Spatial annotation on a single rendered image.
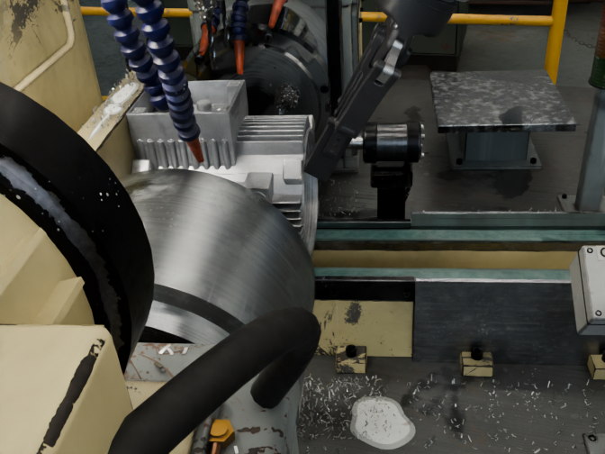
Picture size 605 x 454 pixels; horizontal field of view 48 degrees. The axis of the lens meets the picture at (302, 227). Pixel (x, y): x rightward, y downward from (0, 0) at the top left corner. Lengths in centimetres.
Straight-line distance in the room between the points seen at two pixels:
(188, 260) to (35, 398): 32
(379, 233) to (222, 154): 27
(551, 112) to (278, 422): 104
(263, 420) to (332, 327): 52
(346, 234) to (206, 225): 42
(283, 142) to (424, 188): 55
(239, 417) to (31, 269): 17
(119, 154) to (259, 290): 31
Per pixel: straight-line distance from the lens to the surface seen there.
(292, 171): 76
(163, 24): 56
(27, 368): 20
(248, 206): 59
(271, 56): 101
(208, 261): 51
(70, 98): 96
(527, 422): 87
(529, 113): 131
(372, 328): 89
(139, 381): 39
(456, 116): 129
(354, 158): 132
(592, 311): 64
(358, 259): 95
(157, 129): 80
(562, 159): 142
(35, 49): 91
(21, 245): 25
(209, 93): 87
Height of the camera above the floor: 144
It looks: 33 degrees down
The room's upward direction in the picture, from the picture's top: 4 degrees counter-clockwise
